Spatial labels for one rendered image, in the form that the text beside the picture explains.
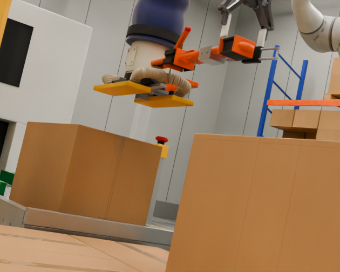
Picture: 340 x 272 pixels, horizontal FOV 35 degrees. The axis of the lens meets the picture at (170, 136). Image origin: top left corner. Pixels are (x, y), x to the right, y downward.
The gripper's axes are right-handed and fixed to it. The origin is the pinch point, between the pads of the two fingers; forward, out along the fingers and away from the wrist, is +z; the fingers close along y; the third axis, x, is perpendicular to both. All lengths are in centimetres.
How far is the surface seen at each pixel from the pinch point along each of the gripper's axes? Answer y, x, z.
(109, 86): 16, -59, 15
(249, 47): 1.4, 6.3, 3.5
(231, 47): 4.4, 1.8, 3.7
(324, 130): -632, -606, -117
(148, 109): -145, -354, -24
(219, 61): 0.1, -9.6, 5.7
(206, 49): 4.3, -12.3, 2.8
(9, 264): 56, 11, 72
